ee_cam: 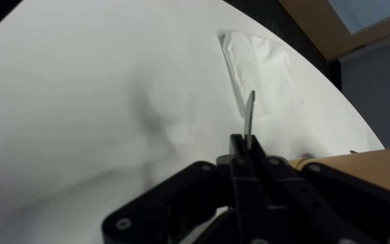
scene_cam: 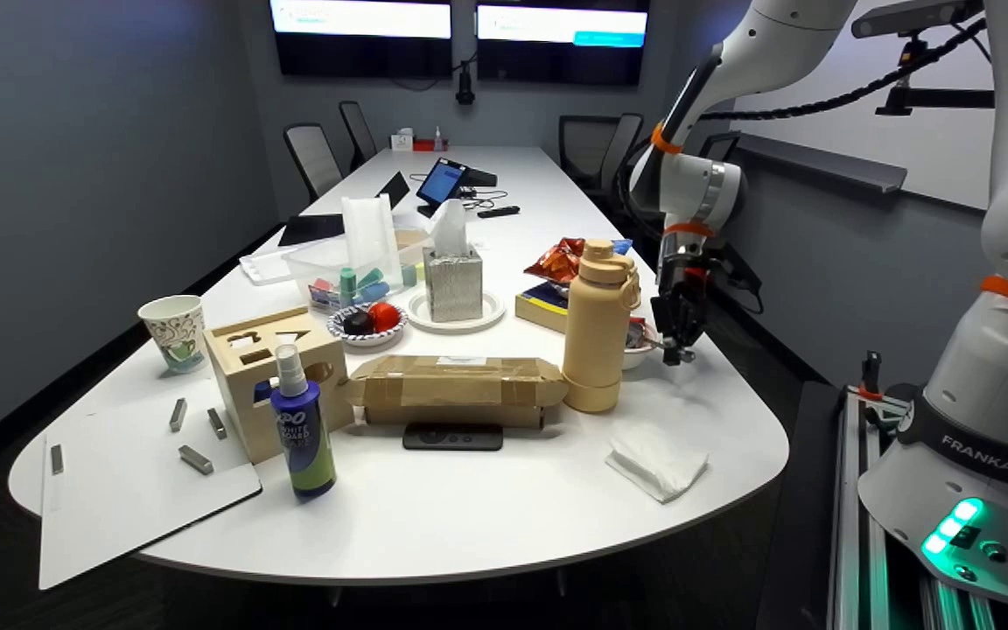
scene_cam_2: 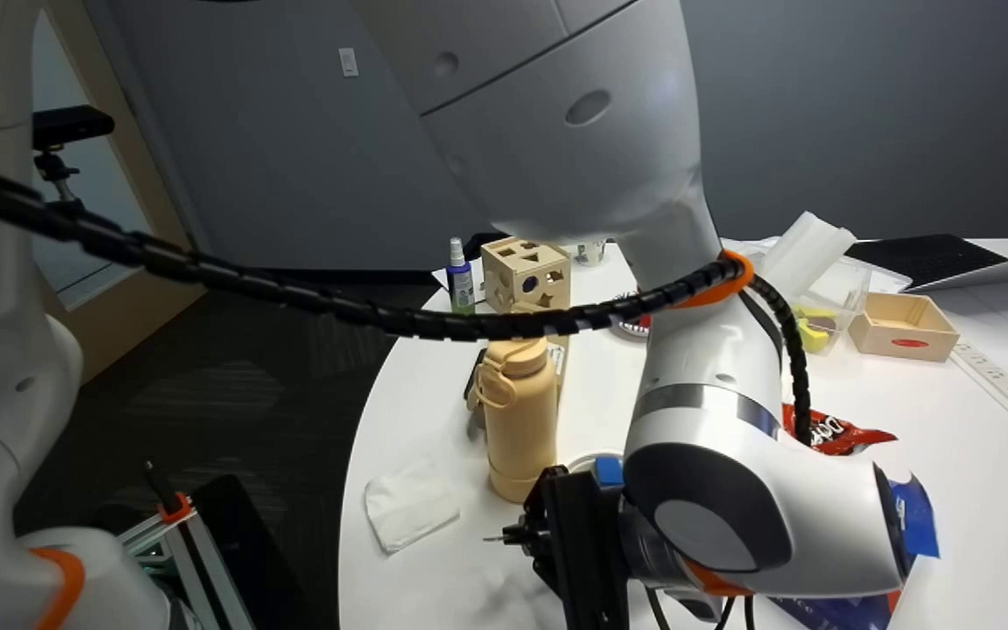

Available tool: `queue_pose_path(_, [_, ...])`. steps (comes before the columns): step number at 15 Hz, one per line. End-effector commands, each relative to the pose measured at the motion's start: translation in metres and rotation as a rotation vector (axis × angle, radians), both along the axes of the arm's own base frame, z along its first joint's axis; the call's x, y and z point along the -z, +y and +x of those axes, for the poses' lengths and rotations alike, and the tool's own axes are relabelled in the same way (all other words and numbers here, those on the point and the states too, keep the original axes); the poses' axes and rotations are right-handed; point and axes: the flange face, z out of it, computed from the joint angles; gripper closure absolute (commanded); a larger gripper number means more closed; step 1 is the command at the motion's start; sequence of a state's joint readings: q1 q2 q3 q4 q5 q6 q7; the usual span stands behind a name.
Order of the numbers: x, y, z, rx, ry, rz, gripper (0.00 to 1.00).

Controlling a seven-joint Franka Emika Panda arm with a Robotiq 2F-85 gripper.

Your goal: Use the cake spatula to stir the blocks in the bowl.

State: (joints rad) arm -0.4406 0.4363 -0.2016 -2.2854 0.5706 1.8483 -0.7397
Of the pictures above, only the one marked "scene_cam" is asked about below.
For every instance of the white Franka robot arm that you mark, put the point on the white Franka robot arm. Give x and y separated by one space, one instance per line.
998 352

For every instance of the white plate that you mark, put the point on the white plate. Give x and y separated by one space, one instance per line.
419 314

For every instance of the black remote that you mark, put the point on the black remote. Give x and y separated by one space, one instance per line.
500 212
452 435

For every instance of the white bowl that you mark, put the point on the white bowl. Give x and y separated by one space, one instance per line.
646 352

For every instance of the clear plastic bag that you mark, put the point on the clear plastic bag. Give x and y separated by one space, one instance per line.
370 231

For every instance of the gray tissue box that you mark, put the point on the gray tissue box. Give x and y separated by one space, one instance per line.
455 283

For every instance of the wall whiteboard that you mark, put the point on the wall whiteboard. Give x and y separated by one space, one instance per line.
935 126

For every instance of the camera on black stand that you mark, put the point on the camera on black stand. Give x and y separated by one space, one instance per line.
913 20

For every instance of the orange chip bag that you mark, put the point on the orange chip bag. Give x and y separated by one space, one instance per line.
557 261

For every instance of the tablet with blue screen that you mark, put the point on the tablet with blue screen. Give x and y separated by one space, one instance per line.
438 184

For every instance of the printed paper cup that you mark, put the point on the printed paper cup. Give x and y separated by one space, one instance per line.
172 329

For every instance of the small gray block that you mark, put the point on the small gray block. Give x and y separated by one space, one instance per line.
58 461
178 414
220 426

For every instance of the aluminium rail frame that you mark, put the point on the aluminium rail frame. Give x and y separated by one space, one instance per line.
847 526

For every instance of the white sponge block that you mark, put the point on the white sponge block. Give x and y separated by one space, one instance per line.
658 461

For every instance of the wall monitor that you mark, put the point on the wall monitor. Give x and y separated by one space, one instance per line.
357 21
562 28

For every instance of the black office chair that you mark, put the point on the black office chair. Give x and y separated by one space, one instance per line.
593 146
312 157
357 132

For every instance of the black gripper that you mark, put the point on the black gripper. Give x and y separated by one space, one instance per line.
681 301

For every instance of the clear plastic container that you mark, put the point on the clear plastic container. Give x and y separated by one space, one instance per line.
322 281

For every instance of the small bowl of toy fruit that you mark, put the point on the small bowl of toy fruit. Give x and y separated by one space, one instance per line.
364 321

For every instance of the wooden shape sorter box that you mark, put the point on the wooden shape sorter box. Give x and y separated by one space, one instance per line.
254 388

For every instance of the white flat board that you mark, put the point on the white flat board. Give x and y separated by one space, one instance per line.
122 500

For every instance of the black laptop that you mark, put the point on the black laptop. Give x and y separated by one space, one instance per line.
312 230

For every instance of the tan water bottle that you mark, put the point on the tan water bottle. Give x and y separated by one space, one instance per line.
597 338

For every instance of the purple spray bottle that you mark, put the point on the purple spray bottle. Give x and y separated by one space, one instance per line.
304 440

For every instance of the black webcam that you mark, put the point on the black webcam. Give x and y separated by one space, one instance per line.
462 80

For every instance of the blue snack bag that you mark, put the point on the blue snack bag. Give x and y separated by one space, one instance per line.
548 294

